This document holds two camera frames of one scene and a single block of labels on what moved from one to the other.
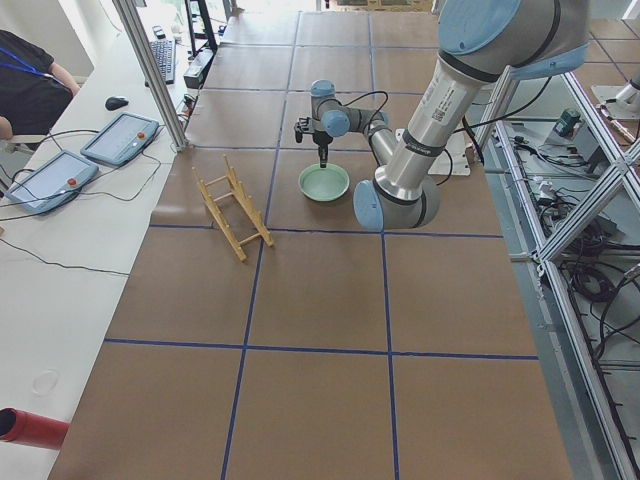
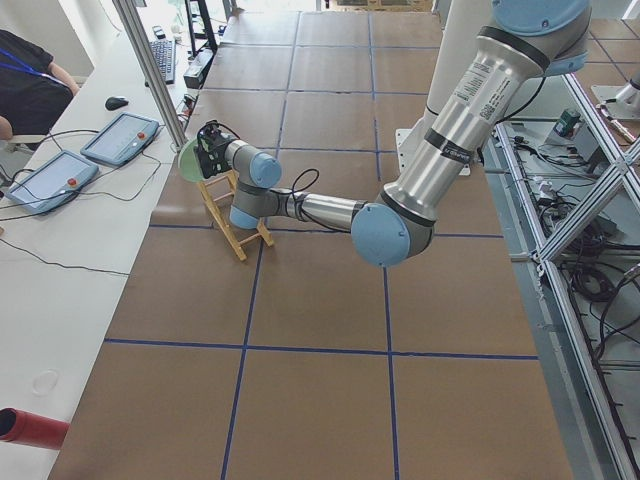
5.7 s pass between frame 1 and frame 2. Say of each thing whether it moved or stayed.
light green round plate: moved
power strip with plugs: stayed
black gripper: moved
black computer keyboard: stayed
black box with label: stayed
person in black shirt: stayed
